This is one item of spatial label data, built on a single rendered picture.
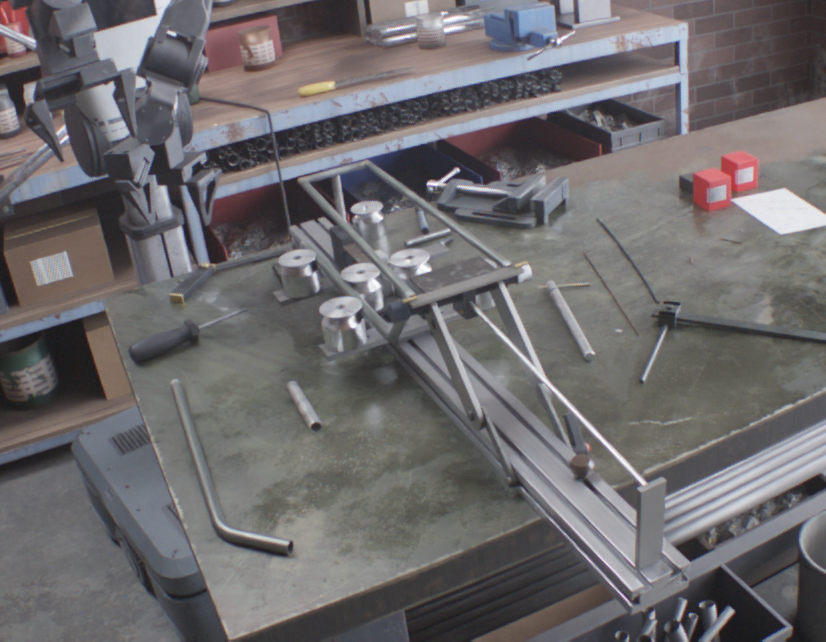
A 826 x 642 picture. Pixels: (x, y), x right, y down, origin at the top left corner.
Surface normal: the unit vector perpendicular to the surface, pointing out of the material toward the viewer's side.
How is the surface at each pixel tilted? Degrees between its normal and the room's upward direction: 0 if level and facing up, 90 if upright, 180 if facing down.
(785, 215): 0
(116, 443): 0
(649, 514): 90
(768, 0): 90
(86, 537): 0
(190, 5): 78
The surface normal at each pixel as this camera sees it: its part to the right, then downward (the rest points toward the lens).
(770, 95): 0.40, 0.40
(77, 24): 0.44, -0.15
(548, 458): -0.11, -0.87
